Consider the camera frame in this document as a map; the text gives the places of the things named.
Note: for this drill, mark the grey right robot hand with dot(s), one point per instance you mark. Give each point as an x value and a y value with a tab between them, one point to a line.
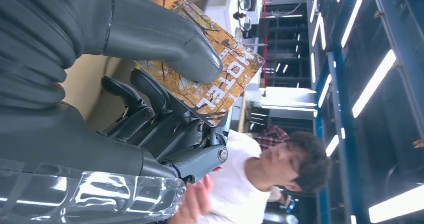
49	143

